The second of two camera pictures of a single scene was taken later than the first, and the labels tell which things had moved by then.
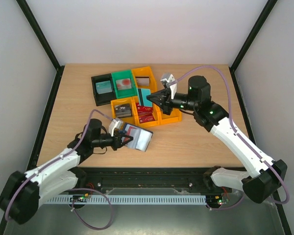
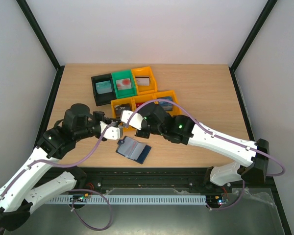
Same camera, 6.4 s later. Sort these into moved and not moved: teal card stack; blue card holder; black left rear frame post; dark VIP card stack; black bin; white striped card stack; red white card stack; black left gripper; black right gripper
Moved: black left gripper; blue card holder; black right gripper
Not moved: white striped card stack; black left rear frame post; teal card stack; dark VIP card stack; red white card stack; black bin
